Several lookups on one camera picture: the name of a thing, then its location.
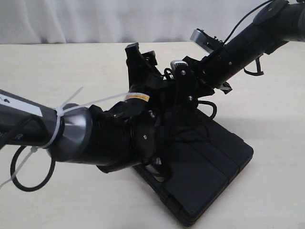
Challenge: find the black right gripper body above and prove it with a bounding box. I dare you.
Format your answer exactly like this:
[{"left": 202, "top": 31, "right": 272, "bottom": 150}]
[{"left": 183, "top": 56, "right": 233, "bottom": 98}]

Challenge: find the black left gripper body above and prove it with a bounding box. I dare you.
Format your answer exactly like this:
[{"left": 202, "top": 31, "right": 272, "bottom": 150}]
[{"left": 125, "top": 42, "right": 178, "bottom": 114}]

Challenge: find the black braided rope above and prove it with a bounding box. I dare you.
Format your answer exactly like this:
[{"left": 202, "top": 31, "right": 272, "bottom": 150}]
[{"left": 164, "top": 100, "right": 217, "bottom": 148}]

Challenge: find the black plastic carry case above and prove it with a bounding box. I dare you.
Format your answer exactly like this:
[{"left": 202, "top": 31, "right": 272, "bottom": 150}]
[{"left": 134, "top": 110, "right": 254, "bottom": 227}]

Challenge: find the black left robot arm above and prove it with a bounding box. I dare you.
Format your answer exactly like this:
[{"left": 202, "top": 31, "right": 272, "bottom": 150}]
[{"left": 0, "top": 43, "right": 181, "bottom": 173}]

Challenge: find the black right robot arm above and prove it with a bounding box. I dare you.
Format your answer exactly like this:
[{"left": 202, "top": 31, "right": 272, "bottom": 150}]
[{"left": 184, "top": 0, "right": 305, "bottom": 98}]

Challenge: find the white zip tie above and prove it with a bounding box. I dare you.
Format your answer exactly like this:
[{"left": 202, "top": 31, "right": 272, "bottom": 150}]
[{"left": 0, "top": 87, "right": 148, "bottom": 188}]

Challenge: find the white backdrop curtain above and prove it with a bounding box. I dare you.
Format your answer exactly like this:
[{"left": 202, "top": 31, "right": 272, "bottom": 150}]
[{"left": 0, "top": 0, "right": 305, "bottom": 45}]

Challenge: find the thin black cable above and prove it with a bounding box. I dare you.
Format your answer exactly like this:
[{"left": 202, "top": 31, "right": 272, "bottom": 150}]
[{"left": 10, "top": 116, "right": 57, "bottom": 192}]

